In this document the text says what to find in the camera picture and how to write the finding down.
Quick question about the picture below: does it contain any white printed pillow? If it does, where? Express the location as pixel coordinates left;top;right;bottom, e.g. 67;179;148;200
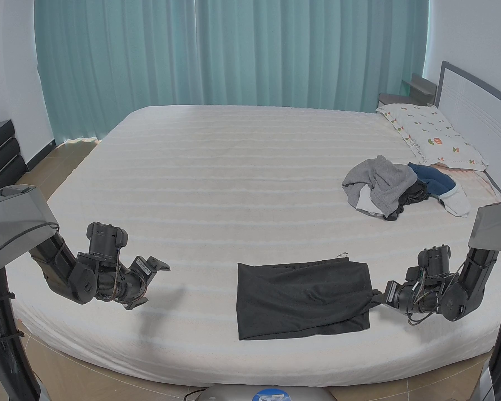
376;103;489;172

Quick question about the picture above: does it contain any grey bedside table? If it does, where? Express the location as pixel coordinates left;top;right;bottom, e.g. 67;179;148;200
378;72;438;107

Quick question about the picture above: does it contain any black T-shirt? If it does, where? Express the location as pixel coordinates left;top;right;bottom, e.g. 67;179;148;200
236;257;384;341

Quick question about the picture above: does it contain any bed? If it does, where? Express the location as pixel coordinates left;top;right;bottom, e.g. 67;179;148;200
6;60;501;387

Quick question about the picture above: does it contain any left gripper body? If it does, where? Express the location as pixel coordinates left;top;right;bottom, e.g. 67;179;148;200
119;256;159;308

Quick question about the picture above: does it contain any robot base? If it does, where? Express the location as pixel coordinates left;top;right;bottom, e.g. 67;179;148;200
200;383;338;401

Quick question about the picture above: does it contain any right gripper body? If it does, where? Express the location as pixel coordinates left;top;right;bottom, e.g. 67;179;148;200
383;280;414;310

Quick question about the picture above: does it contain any blue-green curtain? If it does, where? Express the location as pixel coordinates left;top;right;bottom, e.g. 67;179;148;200
33;0;201;143
195;0;430;113

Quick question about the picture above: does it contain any pile of clothes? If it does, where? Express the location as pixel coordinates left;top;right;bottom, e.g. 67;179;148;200
342;155;471;221

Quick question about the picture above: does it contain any black chest of drawers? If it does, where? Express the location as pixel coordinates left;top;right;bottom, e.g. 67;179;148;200
0;119;29;193

